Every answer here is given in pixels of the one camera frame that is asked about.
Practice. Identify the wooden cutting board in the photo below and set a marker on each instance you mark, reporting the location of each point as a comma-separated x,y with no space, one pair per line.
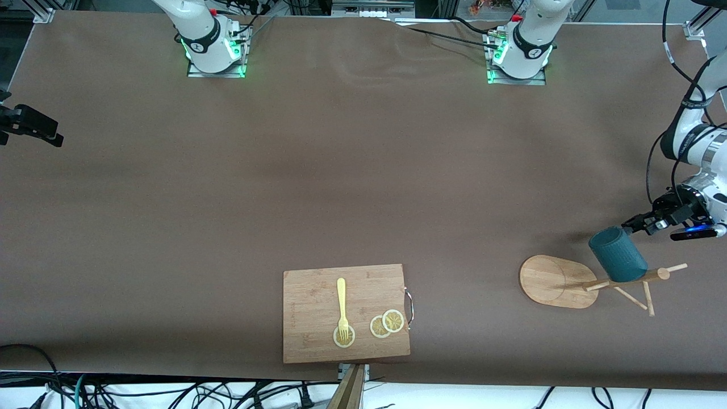
318,307

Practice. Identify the metal base plate left arm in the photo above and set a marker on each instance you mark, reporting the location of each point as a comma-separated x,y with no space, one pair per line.
534,81

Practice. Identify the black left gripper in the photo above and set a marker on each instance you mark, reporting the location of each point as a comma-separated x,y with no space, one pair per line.
674,208

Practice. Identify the metal base plate right arm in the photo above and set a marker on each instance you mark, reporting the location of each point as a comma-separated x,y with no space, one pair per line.
199,72

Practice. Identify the grey power strip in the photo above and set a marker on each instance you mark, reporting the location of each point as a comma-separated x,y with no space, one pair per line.
372,8

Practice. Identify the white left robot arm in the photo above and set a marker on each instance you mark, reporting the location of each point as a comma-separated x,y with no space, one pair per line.
531,40

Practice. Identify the wooden post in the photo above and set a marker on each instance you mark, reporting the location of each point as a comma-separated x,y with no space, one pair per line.
349,392

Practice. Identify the lemon slice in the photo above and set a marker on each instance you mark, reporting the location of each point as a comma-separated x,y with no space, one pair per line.
347,341
376,328
393,321

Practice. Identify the teal mug yellow inside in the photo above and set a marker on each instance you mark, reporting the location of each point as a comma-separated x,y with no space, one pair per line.
619,255

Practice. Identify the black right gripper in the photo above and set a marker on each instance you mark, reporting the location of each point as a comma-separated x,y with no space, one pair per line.
23,120

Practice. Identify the metal post bracket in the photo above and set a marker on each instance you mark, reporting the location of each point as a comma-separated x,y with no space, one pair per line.
342,370

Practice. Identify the wooden mug rack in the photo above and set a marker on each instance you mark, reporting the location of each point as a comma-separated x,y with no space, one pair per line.
551,281

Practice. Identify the aluminium frame profile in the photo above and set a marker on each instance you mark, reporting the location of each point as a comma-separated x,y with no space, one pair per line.
54,10
701,25

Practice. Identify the yellow plastic fork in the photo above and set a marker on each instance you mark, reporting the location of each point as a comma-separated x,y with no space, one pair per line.
341,295

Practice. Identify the colourful items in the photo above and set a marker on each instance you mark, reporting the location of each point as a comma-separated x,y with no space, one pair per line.
488,5

